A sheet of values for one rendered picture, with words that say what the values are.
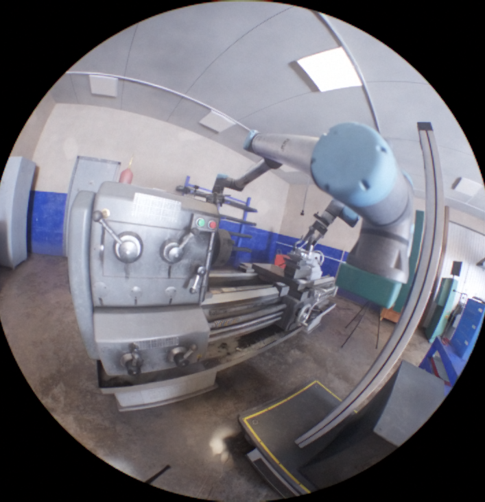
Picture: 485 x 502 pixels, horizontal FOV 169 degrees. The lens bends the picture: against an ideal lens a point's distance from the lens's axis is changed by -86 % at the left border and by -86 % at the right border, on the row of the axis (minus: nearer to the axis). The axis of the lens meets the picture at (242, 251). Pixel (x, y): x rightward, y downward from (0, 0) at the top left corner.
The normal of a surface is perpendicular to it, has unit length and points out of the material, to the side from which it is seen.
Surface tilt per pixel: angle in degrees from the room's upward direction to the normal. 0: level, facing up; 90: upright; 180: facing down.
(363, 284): 90
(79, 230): 90
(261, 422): 0
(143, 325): 32
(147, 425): 0
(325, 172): 92
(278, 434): 0
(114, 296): 90
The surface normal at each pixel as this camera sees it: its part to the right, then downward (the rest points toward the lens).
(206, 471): 0.22, -0.97
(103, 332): 0.52, -0.69
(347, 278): -0.85, -0.12
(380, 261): -0.61, -0.39
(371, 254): -0.75, -0.46
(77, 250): 0.62, 0.25
